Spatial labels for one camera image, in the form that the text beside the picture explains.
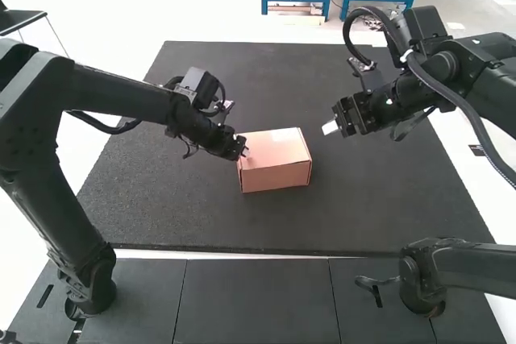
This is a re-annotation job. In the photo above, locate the pale wooden plank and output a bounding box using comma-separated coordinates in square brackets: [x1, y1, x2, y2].
[268, 2, 326, 27]

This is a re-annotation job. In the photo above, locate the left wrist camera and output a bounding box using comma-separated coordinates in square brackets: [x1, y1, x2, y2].
[212, 96, 235, 116]

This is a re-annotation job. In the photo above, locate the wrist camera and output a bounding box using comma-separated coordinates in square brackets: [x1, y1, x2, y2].
[347, 56, 384, 95]
[212, 96, 235, 116]

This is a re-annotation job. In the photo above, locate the cardboard box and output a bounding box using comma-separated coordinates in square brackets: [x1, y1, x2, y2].
[235, 126, 314, 195]

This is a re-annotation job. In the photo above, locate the dark base panel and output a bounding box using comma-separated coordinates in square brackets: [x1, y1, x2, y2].
[328, 257, 507, 344]
[172, 258, 342, 344]
[7, 257, 189, 344]

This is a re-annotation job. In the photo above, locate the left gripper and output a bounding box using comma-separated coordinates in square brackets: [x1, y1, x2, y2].
[217, 128, 254, 164]

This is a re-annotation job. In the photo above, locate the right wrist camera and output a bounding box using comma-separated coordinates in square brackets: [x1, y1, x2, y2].
[347, 56, 384, 95]

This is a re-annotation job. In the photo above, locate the black mat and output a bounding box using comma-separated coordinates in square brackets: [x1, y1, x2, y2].
[76, 40, 496, 259]

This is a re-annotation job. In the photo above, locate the black chair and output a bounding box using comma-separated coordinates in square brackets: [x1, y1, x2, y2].
[0, 0, 70, 59]

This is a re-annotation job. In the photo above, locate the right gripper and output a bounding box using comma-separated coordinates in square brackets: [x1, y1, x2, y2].
[321, 92, 383, 139]

